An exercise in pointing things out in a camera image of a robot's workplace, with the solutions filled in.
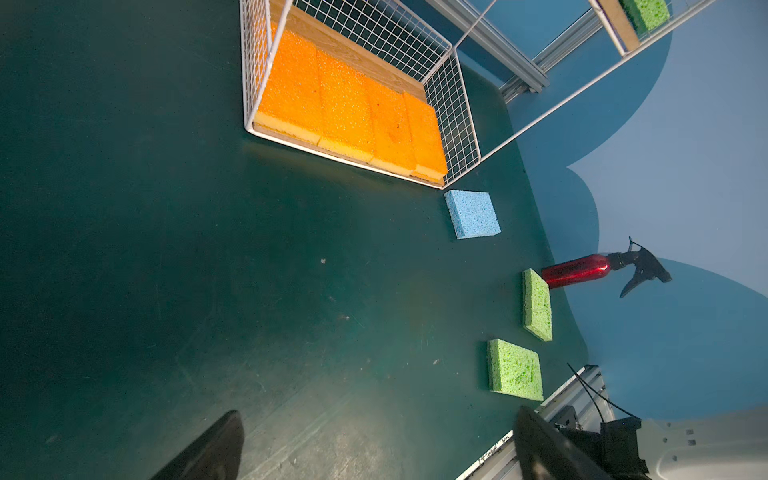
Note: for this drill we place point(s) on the blue sponge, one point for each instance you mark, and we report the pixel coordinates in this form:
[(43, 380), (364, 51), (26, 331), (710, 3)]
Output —
[(472, 214)]

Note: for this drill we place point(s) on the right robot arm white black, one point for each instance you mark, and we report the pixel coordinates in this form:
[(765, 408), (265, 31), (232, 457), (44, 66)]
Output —
[(728, 446)]

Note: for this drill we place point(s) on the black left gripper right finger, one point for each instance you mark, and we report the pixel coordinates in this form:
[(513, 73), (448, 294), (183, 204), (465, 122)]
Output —
[(544, 453)]

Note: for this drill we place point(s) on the orange sponge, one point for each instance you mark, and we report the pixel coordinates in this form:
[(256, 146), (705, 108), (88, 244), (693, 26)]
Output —
[(393, 149), (426, 140), (291, 102), (345, 108)]

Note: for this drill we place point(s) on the white wire three-tier shelf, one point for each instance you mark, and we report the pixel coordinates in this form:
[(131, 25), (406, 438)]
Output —
[(389, 43)]

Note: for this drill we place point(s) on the green sponge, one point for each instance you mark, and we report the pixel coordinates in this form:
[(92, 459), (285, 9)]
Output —
[(514, 370), (537, 313), (645, 15)]

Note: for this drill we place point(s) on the red black handheld object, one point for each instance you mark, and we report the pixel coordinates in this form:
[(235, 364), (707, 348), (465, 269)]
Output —
[(597, 266)]

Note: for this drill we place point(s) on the aluminium frame rail back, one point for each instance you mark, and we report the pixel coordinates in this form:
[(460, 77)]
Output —
[(528, 38)]

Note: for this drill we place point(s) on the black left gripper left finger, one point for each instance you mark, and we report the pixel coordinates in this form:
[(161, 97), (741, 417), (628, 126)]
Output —
[(215, 454)]

